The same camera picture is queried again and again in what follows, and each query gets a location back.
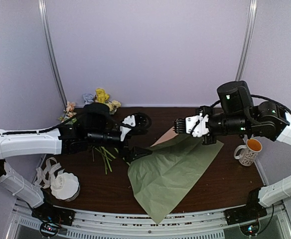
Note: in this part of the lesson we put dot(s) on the blue fake flower stem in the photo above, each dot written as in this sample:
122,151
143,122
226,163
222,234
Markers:
88,98

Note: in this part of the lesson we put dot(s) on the white ribbon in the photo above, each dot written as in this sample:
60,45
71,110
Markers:
45,177

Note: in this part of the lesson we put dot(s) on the front aluminium rail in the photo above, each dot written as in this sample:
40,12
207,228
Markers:
196,225

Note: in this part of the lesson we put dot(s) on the white scalloped dish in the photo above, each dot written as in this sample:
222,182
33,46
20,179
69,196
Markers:
65,187

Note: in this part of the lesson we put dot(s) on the left aluminium frame post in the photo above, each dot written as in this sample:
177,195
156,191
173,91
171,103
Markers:
51,53

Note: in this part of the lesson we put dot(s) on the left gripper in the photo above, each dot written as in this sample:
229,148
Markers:
132,154

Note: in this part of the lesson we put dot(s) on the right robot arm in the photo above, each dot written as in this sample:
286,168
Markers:
270,119

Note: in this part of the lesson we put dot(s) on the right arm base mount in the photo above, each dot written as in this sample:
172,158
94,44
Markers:
247,216

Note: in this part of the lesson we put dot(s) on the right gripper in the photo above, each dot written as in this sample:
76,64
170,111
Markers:
208,141

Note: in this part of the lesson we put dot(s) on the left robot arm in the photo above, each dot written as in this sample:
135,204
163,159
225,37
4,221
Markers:
93,126

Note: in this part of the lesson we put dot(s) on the aluminium corner frame post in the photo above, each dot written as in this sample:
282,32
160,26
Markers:
251,19

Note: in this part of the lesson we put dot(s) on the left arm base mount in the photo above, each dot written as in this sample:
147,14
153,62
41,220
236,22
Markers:
52,218

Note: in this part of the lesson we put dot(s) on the peach fake flower stem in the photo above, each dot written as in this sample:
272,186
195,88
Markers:
69,112

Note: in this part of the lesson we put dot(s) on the white patterned mug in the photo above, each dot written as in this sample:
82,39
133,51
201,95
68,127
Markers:
247,153

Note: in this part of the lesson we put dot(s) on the pink fake flower stem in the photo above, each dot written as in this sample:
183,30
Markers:
107,156

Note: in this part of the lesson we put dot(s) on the yellow fake flower stem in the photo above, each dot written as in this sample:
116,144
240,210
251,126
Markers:
101,96

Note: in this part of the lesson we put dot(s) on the cream fake flower bunch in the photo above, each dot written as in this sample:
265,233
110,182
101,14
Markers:
113,106

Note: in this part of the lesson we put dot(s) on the green wrapping paper sheet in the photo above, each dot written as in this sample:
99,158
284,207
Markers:
161,180

